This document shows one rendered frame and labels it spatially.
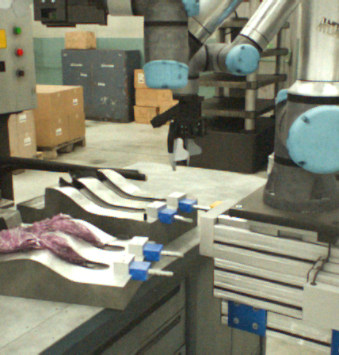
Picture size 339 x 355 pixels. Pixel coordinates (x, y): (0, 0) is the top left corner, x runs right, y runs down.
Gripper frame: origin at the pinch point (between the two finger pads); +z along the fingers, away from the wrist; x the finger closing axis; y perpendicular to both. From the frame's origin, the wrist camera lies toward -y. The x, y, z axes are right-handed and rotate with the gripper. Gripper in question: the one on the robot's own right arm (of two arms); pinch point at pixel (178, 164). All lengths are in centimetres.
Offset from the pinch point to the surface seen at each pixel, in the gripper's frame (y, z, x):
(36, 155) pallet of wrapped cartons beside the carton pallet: -330, 87, 268
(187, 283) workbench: 3.1, 36.5, 0.2
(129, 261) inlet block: 10.5, 12.8, -39.3
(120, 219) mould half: -7.8, 12.6, -17.7
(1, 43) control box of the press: -85, -33, 15
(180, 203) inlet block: 1.8, 10.8, -2.1
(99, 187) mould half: -25.3, 9.4, -4.8
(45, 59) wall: -613, 7, 584
